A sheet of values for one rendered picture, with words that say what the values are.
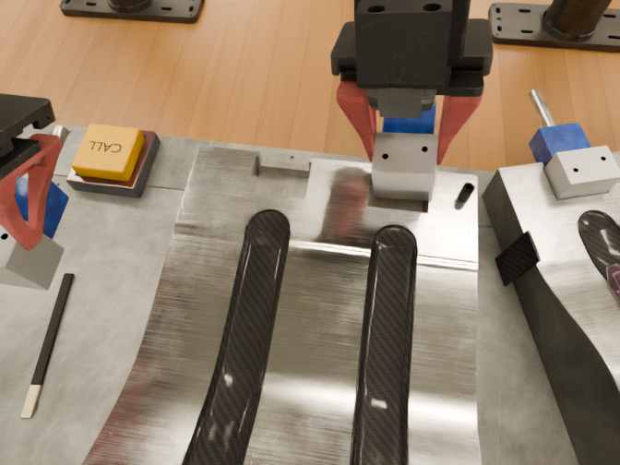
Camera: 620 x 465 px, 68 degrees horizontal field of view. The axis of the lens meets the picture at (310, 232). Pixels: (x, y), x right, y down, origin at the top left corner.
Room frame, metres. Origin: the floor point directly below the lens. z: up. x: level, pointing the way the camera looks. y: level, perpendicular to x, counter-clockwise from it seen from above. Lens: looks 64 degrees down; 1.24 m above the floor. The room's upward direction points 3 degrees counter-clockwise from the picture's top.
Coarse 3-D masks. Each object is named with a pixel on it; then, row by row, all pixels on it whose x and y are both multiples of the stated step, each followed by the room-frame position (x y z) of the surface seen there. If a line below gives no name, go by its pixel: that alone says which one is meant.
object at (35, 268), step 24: (24, 192) 0.19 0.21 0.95; (48, 192) 0.19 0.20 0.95; (24, 216) 0.17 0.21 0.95; (48, 216) 0.18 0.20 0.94; (0, 240) 0.15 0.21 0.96; (48, 240) 0.16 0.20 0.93; (0, 264) 0.13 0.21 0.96; (24, 264) 0.13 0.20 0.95; (48, 264) 0.14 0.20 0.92; (48, 288) 0.13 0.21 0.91
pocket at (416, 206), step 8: (368, 200) 0.22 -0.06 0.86; (376, 200) 0.21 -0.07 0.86; (384, 200) 0.21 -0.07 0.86; (392, 200) 0.21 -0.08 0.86; (400, 200) 0.21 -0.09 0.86; (408, 200) 0.21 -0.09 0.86; (416, 200) 0.21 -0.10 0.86; (384, 208) 0.21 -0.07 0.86; (392, 208) 0.21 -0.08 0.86; (400, 208) 0.21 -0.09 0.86; (408, 208) 0.20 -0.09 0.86; (416, 208) 0.20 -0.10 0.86; (424, 208) 0.20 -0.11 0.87
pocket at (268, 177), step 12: (264, 168) 0.25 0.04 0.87; (276, 168) 0.25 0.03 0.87; (288, 168) 0.25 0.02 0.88; (300, 168) 0.25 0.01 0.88; (252, 180) 0.23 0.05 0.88; (264, 180) 0.25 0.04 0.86; (276, 180) 0.24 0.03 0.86; (288, 180) 0.24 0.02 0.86; (300, 180) 0.24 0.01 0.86; (264, 192) 0.23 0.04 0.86; (276, 192) 0.23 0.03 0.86; (288, 192) 0.23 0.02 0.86; (300, 192) 0.23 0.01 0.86
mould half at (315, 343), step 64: (192, 192) 0.22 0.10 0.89; (320, 192) 0.21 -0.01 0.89; (448, 192) 0.20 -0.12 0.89; (192, 256) 0.16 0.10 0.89; (320, 256) 0.15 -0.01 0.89; (448, 256) 0.14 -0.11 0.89; (192, 320) 0.10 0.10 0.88; (320, 320) 0.10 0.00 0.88; (448, 320) 0.09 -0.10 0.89; (128, 384) 0.06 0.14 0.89; (192, 384) 0.05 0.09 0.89; (320, 384) 0.05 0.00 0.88; (448, 384) 0.04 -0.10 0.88; (128, 448) 0.01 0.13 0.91; (256, 448) 0.01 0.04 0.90; (320, 448) 0.00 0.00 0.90; (448, 448) 0.00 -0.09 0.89
